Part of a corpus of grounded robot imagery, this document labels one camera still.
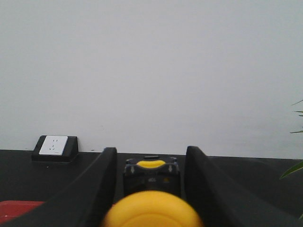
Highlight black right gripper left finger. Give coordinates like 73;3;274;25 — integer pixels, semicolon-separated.
0;148;117;227

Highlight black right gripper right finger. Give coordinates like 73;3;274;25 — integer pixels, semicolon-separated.
184;146;303;227

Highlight yellow mushroom push button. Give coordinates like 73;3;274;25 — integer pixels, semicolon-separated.
100;156;204;227

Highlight black white power socket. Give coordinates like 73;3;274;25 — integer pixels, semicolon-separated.
31;135;79;163

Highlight red plastic tray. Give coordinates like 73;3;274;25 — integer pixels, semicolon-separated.
0;201;44;224

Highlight green plant leaves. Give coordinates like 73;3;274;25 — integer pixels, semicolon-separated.
279;99;303;220

